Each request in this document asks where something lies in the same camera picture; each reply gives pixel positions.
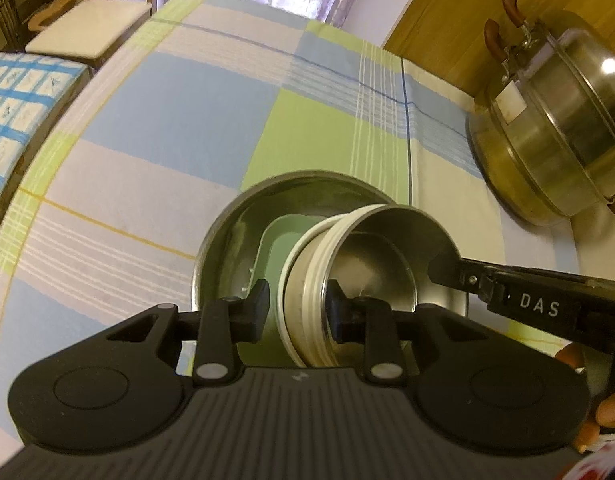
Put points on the large steel plate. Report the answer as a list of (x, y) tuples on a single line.
[(227, 240)]

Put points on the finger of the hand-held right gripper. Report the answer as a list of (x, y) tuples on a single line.
[(452, 272), (537, 270)]

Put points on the white floral ceramic bowl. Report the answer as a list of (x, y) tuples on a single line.
[(312, 232)]

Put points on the person's right hand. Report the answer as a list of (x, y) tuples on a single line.
[(610, 410)]

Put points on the cream wooden chair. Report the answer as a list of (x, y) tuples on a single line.
[(82, 25)]

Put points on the checked tablecloth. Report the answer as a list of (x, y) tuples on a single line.
[(162, 135)]

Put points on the green square plate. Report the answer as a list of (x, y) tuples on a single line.
[(272, 255)]

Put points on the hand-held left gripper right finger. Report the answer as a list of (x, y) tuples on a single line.
[(335, 312)]

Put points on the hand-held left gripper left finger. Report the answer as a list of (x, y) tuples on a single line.
[(260, 310)]

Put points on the steel steamer pot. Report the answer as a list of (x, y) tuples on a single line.
[(552, 160)]

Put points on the small steel bowl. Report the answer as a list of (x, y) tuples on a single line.
[(377, 270)]

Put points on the blue grid cloth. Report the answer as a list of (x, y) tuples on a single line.
[(17, 95)]

